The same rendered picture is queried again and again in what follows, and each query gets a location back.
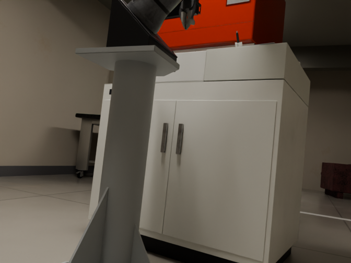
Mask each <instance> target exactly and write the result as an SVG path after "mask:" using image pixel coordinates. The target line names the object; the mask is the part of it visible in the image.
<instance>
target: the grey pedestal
mask: <svg viewBox="0 0 351 263"><path fill-rule="evenodd" d="M75 53H76V54H77V55H79V56H81V57H83V58H85V59H87V60H89V61H91V62H94V63H96V64H98V65H100V66H102V67H104V68H106V69H108V70H112V71H114V74H113V83H112V92H111V100H110V109H109V117H108V126H107V134H106V143H105V148H104V157H103V166H102V174H101V183H100V191H99V200H98V205H97V207H96V209H95V211H94V213H93V215H92V217H91V219H90V221H89V223H88V225H87V227H86V229H85V231H84V233H83V235H82V237H81V239H80V241H79V243H78V245H77V247H76V249H75V250H74V252H73V254H72V256H71V258H70V260H69V261H65V262H62V263H150V261H149V258H148V255H147V252H146V249H145V246H144V243H143V241H142V238H141V235H140V232H139V222H140V217H141V207H142V198H143V189H144V180H145V171H146V161H147V152H148V143H149V133H150V124H151V115H152V110H153V100H154V91H155V82H156V76H166V75H168V74H170V73H172V72H174V71H177V70H179V68H180V65H179V64H178V63H177V62H176V61H174V60H173V59H172V58H171V57H169V56H168V55H167V54H166V53H164V52H163V51H162V50H161V49H159V48H158V47H156V46H155V45H142V46H116V47H91V48H78V49H76V51H75Z"/></svg>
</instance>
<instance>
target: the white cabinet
mask: <svg viewBox="0 0 351 263"><path fill-rule="evenodd" d="M111 92H112V85H104V91H103V100H102V108H101V117H100V125H99V134H98V142H97V151H96V159H95V168H94V173H93V181H92V190H91V198H90V206H89V215H88V219H89V220H90V219H91V217H92V215H93V213H94V211H95V209H96V207H97V205H98V200H99V191H100V183H101V174H102V166H103V157H104V148H105V143H106V134H107V126H108V117H109V109H110V100H111ZM307 120H308V107H307V106H306V104H305V103H304V102H303V101H302V100H301V99H300V98H299V96H298V95H297V94H296V93H295V92H294V91H293V89H292V88H291V87H290V86H289V85H288V83H287V82H286V81H285V80H283V79H282V80H246V81H209V82H173V83H155V91H154V100H153V110H152V115H151V124H150V133H149V143H148V152H147V161H146V171H145V180H144V189H143V198H142V207H141V217H140V222H139V232H140V235H141V238H142V241H143V243H144V246H145V249H146V251H149V252H152V253H155V254H158V255H162V256H165V257H168V258H171V259H174V260H177V261H180V262H184V263H283V262H284V261H285V260H286V259H287V257H288V256H289V255H290V254H291V247H292V246H293V245H294V243H295V242H296V241H297V240H298V231H299V218H300V205H301V192H302V179H303V166H304V159H305V146H306V133H307Z"/></svg>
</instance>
